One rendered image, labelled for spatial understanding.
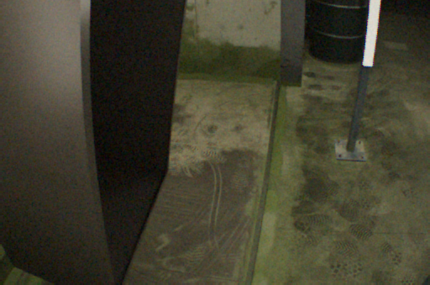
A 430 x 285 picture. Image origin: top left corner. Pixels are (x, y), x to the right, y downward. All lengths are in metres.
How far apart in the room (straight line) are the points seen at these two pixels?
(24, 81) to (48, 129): 0.09
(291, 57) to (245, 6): 0.54
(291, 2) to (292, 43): 0.33
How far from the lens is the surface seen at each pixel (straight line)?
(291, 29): 2.67
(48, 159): 0.60
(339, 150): 2.21
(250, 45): 2.74
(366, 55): 1.87
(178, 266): 1.56
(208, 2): 2.69
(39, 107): 0.54
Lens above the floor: 1.35
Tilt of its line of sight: 34 degrees down
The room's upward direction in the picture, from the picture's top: 4 degrees counter-clockwise
